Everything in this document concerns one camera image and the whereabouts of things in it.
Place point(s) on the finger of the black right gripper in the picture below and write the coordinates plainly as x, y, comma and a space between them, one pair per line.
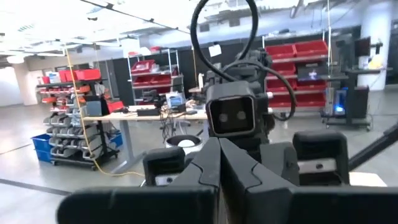
194, 160
280, 161

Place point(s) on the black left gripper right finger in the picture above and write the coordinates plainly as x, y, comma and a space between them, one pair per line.
245, 189

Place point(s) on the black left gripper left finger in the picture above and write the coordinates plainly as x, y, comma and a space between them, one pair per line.
208, 171

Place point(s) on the black equipment cart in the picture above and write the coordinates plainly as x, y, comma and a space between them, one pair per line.
357, 99

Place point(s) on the blue plastic storage bin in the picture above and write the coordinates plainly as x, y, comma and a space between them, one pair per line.
117, 140
42, 147

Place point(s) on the wooden workbench desk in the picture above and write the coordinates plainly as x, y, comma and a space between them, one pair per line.
124, 116

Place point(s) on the red box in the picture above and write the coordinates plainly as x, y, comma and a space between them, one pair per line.
115, 106

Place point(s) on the yellow bag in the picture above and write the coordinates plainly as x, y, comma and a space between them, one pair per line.
376, 62

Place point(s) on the white paper tag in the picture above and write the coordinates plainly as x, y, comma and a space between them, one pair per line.
215, 50

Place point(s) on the black computer monitor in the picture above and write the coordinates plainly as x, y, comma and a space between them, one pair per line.
362, 46

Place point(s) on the rolling rack of grey bins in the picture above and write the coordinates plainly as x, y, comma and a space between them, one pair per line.
71, 133

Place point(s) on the red plastic bin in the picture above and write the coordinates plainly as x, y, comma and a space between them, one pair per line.
88, 74

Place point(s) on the white cylindrical camera stand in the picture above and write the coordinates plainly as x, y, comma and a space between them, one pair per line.
186, 143

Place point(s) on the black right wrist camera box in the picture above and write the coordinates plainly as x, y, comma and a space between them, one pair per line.
231, 115

